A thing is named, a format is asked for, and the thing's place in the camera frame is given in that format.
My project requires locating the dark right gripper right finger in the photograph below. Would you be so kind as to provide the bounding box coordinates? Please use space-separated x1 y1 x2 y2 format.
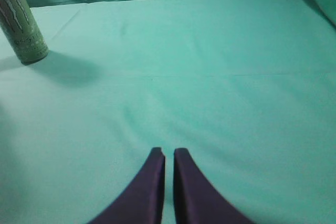
173 148 252 224

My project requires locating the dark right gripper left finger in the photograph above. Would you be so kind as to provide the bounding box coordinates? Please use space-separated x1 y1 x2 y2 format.
90 147 165 224

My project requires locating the light green Monster can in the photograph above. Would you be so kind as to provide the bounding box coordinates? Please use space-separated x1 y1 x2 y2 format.
1 0 49 65

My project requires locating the green table cloth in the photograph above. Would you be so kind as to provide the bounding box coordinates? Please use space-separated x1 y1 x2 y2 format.
1 0 335 223

